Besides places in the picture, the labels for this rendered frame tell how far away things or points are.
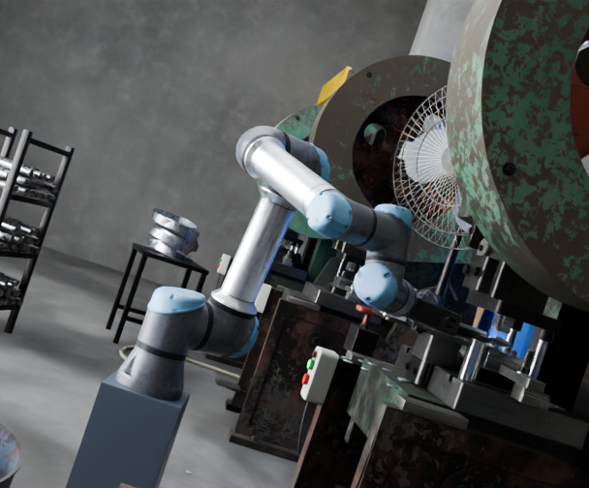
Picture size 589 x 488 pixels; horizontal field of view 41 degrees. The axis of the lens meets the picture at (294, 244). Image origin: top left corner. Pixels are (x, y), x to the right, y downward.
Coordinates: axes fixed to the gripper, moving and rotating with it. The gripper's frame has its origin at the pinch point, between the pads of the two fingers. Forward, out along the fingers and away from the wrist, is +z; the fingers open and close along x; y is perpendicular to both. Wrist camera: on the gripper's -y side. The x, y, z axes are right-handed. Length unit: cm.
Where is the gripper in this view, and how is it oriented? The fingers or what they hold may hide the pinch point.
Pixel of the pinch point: (435, 318)
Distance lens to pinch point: 177.2
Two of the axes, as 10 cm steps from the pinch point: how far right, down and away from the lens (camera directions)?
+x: -3.6, 9.3, -0.8
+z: 4.3, 2.5, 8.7
